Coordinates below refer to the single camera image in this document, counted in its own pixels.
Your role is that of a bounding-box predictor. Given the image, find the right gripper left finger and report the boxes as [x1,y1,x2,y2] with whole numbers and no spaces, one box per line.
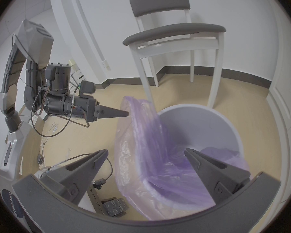
[40,149,109,206]

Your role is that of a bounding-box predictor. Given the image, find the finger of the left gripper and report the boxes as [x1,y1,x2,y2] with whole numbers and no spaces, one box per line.
[96,104,129,121]

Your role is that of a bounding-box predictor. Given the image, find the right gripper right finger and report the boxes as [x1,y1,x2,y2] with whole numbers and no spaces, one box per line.
[184,148,252,205]

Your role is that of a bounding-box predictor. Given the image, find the purple plastic bag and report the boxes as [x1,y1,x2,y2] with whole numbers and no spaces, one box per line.
[114,96,252,221]

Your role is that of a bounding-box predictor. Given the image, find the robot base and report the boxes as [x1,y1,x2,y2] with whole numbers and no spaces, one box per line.
[0,163,129,230]

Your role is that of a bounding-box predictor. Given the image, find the white trash bin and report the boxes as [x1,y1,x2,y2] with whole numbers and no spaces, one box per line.
[138,105,245,207]

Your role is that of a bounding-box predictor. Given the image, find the small white chest of drawers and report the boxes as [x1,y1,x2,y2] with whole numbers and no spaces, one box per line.
[68,64,86,87]

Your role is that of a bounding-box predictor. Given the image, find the black cable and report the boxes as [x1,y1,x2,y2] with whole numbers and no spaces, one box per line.
[31,91,90,137]
[42,153,113,189]

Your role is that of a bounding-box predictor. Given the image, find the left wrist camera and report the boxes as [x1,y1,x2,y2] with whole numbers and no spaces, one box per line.
[78,80,96,99]

